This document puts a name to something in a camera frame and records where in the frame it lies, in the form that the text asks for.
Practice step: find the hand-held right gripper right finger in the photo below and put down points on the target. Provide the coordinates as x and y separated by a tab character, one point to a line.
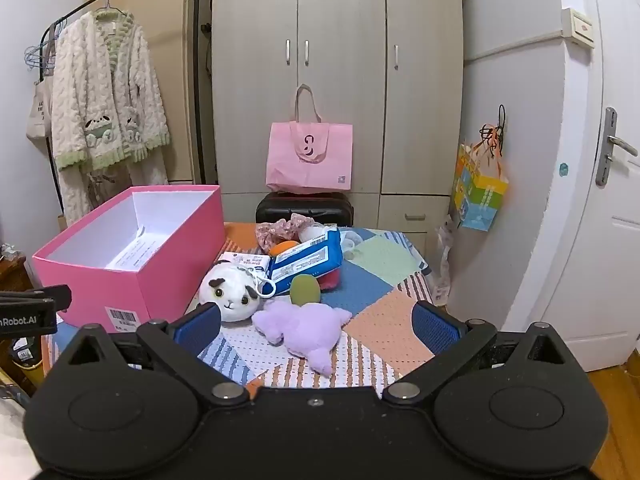
437	332

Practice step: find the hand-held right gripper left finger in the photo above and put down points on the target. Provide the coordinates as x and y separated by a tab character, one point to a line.
200	327

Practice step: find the white dog plush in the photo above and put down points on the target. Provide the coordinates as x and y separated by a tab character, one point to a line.
227	290

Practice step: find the small white wipes pack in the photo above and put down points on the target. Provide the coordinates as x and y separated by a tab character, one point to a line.
245	260

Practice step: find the pink cardboard box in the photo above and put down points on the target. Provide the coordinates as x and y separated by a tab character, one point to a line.
125	290

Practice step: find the purple plush toy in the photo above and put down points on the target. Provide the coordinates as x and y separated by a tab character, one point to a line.
305	330

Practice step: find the green oval plush toy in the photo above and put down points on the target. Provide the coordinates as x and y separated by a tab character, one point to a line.
305	290

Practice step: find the red strawberry plush toy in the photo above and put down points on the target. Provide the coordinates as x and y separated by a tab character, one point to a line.
330	280

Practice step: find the floral fabric scrunchie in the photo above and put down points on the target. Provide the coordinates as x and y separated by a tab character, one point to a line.
280	227

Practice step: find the blue wet wipes pack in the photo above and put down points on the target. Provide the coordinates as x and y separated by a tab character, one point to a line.
310	260

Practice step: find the wooden nightstand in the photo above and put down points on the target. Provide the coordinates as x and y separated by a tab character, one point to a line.
12	272

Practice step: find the clear plastic bag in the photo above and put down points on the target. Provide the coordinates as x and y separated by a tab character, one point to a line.
445	260

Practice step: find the patchwork tablecloth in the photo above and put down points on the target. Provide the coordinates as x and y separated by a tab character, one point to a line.
380	260

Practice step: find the white printed paper sheet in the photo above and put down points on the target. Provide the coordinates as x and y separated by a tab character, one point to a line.
135	252

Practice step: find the colourful paper gift bag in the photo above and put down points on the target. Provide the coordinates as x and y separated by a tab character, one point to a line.
480	195

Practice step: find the black suitcase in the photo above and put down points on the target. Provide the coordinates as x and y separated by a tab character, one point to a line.
300	207

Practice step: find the white door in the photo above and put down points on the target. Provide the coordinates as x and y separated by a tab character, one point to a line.
600	260

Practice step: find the pink tote bag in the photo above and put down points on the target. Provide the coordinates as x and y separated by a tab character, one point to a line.
310	160

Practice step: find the round teal sticker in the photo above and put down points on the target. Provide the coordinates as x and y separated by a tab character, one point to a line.
563	169

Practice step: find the beige canvas tote bag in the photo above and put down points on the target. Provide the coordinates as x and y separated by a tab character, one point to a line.
39	110

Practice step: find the cream fluffy robe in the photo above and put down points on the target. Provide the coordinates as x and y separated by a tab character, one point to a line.
100	90

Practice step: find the tan flat board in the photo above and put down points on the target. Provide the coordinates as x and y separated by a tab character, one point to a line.
165	35

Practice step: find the grey wooden wardrobe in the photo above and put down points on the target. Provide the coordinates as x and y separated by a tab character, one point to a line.
340	35

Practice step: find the black clothes rack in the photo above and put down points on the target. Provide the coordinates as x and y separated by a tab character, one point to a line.
200	0

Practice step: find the black wall hook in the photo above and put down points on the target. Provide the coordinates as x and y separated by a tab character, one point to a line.
501	120

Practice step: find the white wall box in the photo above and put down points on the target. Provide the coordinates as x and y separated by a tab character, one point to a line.
577	27

